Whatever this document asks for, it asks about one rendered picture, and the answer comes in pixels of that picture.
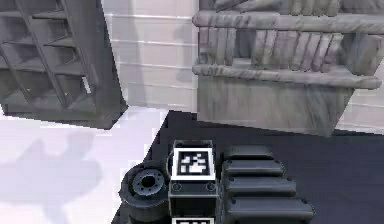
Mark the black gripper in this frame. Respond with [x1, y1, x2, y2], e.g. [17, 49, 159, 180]
[118, 161, 172, 224]

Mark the dark grey shelf unit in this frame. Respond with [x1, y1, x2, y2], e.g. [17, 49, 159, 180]
[0, 0, 129, 130]

